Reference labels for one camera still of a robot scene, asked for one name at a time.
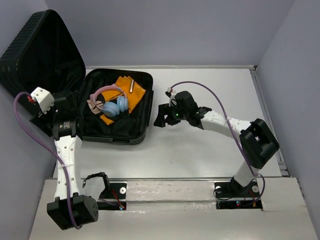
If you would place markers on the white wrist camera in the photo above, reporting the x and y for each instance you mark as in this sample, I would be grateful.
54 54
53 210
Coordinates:
171 94
43 98

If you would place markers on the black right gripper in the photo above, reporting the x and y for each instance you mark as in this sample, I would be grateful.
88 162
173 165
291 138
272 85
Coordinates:
165 109

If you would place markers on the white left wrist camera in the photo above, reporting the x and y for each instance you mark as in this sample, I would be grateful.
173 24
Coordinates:
43 98

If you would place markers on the rose gold lipstick tube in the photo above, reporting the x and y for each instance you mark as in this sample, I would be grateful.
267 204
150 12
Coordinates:
132 83

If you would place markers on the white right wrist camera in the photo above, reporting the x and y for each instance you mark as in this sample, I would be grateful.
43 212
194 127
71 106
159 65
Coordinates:
171 94

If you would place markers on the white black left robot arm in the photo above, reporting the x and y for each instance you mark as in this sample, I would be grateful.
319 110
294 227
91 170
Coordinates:
71 208

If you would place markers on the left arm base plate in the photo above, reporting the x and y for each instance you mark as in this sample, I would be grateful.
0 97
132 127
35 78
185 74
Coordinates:
110 195

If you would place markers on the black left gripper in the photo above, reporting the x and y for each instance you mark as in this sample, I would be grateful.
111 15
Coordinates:
55 105

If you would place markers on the black hard-shell suitcase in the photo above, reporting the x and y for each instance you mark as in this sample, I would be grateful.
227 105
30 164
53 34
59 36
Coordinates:
44 54

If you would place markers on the aluminium mounting rail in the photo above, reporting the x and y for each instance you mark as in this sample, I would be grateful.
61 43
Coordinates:
170 179

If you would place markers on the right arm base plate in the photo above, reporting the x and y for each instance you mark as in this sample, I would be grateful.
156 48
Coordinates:
228 199

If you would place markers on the blue pink cat headphones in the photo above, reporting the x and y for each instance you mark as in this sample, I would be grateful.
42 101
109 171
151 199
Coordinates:
114 106

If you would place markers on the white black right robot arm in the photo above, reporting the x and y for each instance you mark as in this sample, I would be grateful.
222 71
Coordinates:
254 138

